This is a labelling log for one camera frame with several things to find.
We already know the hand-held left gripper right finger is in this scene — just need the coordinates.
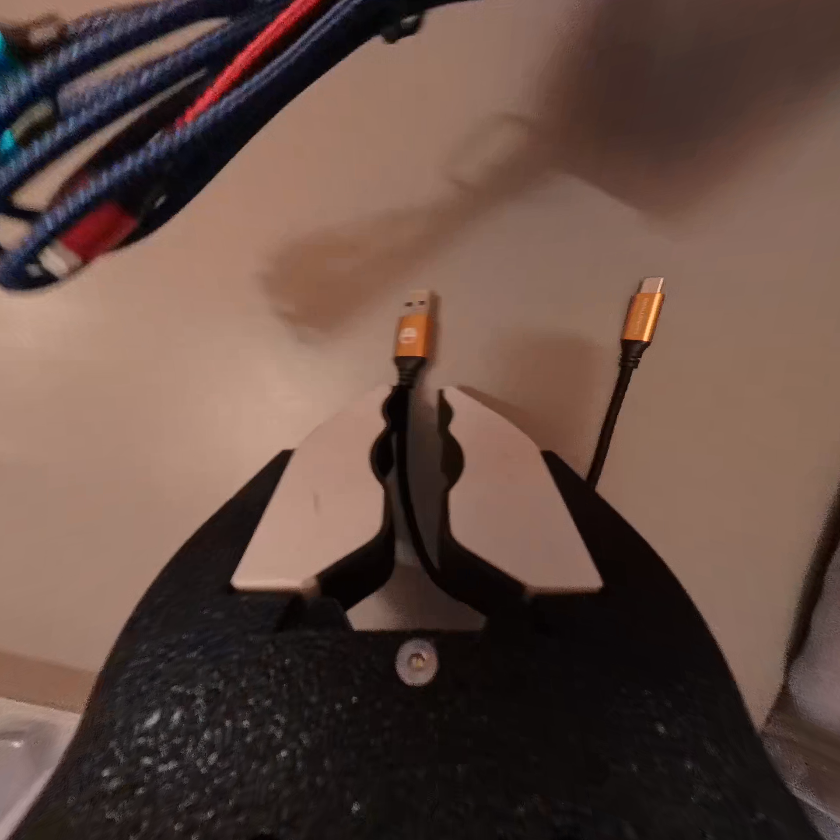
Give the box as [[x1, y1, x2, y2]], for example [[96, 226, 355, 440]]
[[436, 386, 605, 605]]

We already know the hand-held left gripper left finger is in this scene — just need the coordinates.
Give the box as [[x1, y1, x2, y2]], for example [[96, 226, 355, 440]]
[[230, 384, 403, 603]]

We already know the black cable with orange plugs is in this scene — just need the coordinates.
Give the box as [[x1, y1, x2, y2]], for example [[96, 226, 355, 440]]
[[391, 276, 667, 592]]

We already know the white tray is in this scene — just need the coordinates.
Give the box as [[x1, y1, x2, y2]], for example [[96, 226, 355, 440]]
[[0, 696, 83, 798]]

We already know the red braided cable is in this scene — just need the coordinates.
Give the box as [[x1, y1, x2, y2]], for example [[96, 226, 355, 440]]
[[56, 0, 326, 263]]

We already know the bundle of blue braided cables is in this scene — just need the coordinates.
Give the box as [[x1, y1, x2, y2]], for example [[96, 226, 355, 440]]
[[0, 0, 424, 293]]

